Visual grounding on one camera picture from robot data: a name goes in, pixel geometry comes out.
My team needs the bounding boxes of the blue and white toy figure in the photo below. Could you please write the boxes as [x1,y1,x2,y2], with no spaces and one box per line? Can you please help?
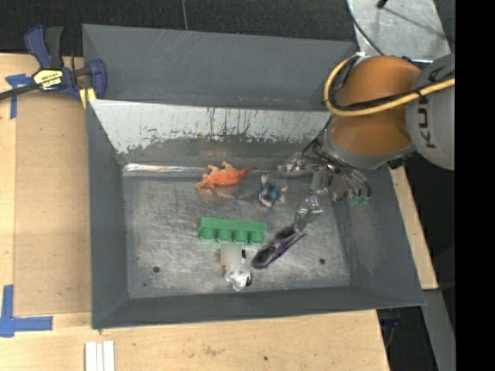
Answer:
[258,173,288,209]

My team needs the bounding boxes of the purple sunglasses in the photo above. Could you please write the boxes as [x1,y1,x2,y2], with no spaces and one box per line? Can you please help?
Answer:
[251,225,308,271]

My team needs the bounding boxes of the green studded flat block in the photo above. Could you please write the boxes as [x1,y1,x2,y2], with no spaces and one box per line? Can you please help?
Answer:
[196,216,268,246]

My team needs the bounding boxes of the orange toy dinosaur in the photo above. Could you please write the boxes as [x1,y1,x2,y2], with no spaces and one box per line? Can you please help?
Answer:
[196,161,258,195]

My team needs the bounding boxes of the white and black toy figure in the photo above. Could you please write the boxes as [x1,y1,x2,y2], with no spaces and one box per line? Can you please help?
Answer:
[219,243,254,292]

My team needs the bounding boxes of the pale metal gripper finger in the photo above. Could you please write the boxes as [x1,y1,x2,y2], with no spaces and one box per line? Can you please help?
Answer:
[294,197,325,233]
[276,151,315,179]

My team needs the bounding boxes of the grey metal bin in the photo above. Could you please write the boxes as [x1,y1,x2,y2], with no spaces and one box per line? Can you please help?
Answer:
[81,23,427,330]

